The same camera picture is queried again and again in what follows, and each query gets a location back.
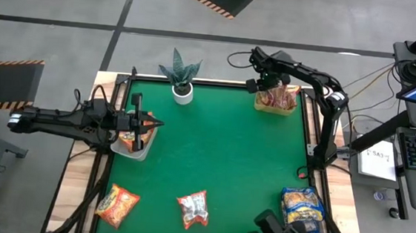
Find coiled black cable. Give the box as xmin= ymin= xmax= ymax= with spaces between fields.
xmin=398 ymin=56 xmax=416 ymax=84

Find snack packets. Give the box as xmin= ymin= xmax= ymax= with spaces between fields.
xmin=270 ymin=85 xmax=289 ymax=111

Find grey box with white sign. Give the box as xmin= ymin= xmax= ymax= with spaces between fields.
xmin=347 ymin=136 xmax=403 ymax=188

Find black table frame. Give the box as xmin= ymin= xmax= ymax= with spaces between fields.
xmin=44 ymin=59 xmax=378 ymax=233

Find green table mat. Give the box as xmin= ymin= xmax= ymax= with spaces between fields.
xmin=95 ymin=76 xmax=324 ymax=233

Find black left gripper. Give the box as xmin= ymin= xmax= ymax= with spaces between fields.
xmin=114 ymin=90 xmax=168 ymax=154

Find white plant pot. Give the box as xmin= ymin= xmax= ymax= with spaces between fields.
xmin=171 ymin=79 xmax=196 ymax=106

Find green snake plant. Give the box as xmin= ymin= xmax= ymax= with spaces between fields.
xmin=157 ymin=46 xmax=204 ymax=91

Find white plastic bin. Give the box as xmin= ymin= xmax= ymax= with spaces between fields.
xmin=109 ymin=108 xmax=160 ymax=164

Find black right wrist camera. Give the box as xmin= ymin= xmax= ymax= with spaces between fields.
xmin=245 ymin=77 xmax=261 ymax=95

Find yellow plastic bin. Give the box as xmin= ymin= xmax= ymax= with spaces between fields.
xmin=252 ymin=82 xmax=303 ymax=118

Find orange chicken noodle packet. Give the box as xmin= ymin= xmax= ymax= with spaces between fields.
xmin=139 ymin=111 xmax=157 ymax=145
xmin=174 ymin=187 xmax=212 ymax=232
xmin=117 ymin=129 xmax=144 ymax=154
xmin=93 ymin=181 xmax=142 ymax=232

